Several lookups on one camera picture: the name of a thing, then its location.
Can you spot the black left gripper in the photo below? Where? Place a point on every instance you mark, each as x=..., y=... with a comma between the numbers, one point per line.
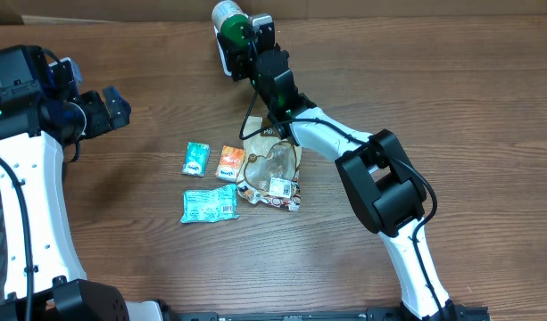
x=103, y=122

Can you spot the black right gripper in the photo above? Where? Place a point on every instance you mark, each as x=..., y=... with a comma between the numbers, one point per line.
x=240, y=61

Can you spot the green lid jar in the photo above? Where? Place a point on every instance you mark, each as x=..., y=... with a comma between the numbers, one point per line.
x=230, y=21

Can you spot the small teal box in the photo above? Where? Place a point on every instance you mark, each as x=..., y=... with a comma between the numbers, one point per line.
x=196, y=159

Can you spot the small orange box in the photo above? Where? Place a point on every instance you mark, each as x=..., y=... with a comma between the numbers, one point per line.
x=230, y=163

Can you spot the beige snack pouch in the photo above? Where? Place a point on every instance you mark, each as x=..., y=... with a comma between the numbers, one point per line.
x=271, y=169

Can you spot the teal snack packet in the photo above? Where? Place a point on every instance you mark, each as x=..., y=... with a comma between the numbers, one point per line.
x=210, y=206

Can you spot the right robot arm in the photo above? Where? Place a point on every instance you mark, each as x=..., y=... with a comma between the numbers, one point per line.
x=386, y=193

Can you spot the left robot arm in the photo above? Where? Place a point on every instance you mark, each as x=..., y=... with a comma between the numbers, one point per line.
x=41, y=113

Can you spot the white barcode scanner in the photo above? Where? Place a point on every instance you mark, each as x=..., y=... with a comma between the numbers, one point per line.
x=223, y=46

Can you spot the brown cardboard backdrop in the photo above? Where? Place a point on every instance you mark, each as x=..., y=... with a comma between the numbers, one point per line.
x=15, y=11

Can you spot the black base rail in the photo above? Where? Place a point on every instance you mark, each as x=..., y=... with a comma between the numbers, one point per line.
x=300, y=316

